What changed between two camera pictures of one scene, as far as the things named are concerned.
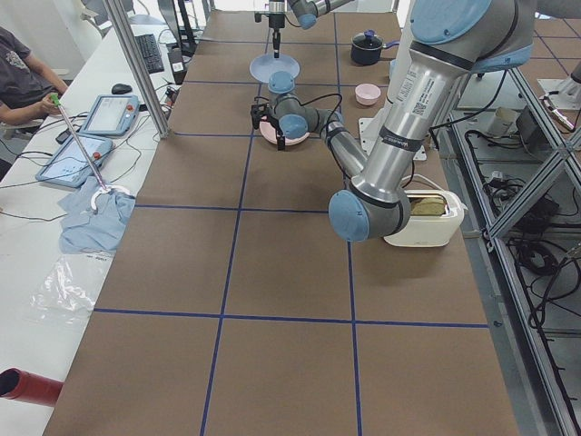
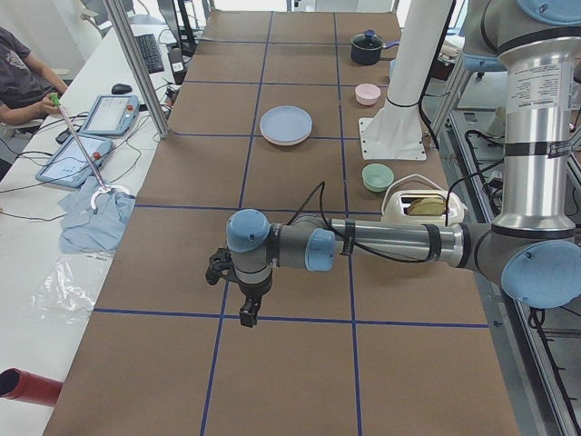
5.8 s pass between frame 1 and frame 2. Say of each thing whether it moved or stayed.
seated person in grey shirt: stayed
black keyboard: stayed
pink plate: stayed
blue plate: moved
